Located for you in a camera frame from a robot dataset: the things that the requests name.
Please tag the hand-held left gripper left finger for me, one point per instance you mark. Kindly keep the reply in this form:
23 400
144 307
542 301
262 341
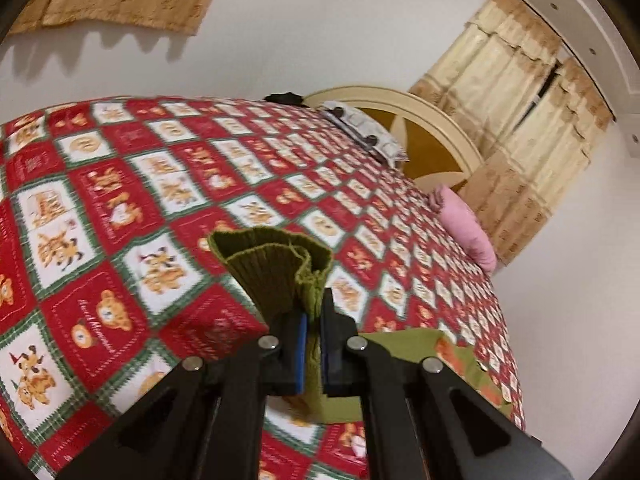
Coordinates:
300 355

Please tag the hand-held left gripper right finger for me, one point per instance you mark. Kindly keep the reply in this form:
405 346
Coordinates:
327 352

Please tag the white curtain pelmet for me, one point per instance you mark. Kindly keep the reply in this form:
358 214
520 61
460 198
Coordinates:
575 20

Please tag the beige patterned window curtain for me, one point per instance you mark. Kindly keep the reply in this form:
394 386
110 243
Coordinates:
500 85

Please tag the cream and yellow headboard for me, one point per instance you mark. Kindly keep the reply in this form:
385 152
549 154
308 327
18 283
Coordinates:
440 125

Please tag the patterned grey pillow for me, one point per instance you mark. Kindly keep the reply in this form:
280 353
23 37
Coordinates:
360 127

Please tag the pink pillow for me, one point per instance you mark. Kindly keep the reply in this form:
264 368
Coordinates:
465 225

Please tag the green knit sweater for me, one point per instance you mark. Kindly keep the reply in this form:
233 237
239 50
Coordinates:
270 270

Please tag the small dark object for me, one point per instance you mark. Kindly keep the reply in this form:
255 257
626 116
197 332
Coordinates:
284 98

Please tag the red printed bear blanket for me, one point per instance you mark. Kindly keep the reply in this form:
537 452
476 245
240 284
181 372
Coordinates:
150 160

